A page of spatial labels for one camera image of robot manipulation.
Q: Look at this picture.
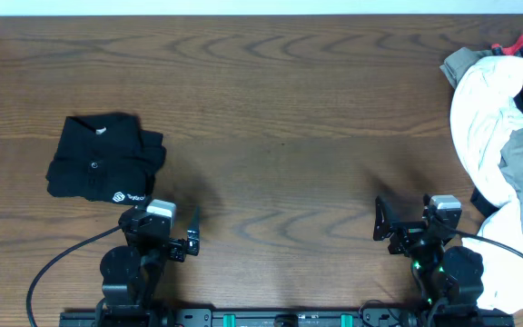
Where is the white t-shirt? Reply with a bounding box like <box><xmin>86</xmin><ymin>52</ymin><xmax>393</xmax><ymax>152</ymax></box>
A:
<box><xmin>449</xmin><ymin>55</ymin><xmax>523</xmax><ymax>313</ymax></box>

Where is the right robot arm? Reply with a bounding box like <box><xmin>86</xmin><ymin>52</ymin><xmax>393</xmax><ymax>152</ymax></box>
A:
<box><xmin>373</xmin><ymin>195</ymin><xmax>484</xmax><ymax>326</ymax></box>

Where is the red garment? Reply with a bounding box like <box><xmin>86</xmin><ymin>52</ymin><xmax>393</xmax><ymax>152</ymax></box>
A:
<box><xmin>490</xmin><ymin>33</ymin><xmax>523</xmax><ymax>57</ymax></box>

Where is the folded black polo shirt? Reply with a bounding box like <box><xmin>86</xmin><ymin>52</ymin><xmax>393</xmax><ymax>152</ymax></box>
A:
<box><xmin>46</xmin><ymin>113</ymin><xmax>166</xmax><ymax>205</ymax></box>

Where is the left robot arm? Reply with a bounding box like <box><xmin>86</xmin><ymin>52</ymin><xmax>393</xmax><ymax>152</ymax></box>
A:
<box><xmin>92</xmin><ymin>206</ymin><xmax>201</xmax><ymax>327</ymax></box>

